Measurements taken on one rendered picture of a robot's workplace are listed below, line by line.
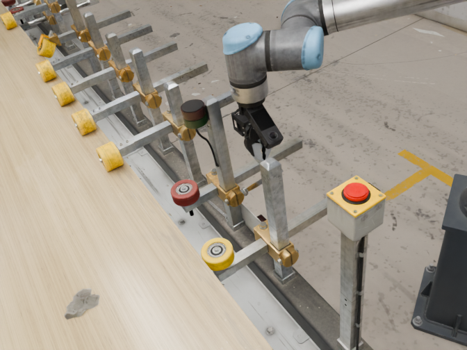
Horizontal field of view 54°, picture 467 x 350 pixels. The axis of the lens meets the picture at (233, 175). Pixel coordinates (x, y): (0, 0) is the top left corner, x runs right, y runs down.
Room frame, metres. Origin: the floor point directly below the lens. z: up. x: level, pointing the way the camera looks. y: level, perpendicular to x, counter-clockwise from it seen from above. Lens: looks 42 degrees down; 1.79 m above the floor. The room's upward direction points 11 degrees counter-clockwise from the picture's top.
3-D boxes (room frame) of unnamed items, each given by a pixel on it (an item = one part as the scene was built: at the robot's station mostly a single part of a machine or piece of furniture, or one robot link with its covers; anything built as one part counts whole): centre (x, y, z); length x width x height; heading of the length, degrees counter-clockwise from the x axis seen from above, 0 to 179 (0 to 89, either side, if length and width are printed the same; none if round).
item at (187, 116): (0.97, 0.07, 1.16); 0.06 x 0.06 x 0.02
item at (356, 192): (0.53, -0.19, 1.22); 0.04 x 0.04 x 0.02
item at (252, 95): (0.96, -0.08, 1.20); 0.10 x 0.09 x 0.05; 115
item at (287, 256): (0.79, -0.07, 0.82); 0.14 x 0.06 x 0.05; 25
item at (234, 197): (1.01, 0.03, 0.85); 0.14 x 0.06 x 0.05; 25
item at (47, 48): (2.09, 0.73, 0.93); 0.09 x 0.08 x 0.09; 115
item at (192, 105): (0.97, 0.06, 1.07); 0.06 x 0.06 x 0.22; 25
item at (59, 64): (1.94, 0.46, 0.95); 0.50 x 0.04 x 0.04; 115
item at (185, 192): (0.98, 0.15, 0.85); 0.08 x 0.08 x 0.11
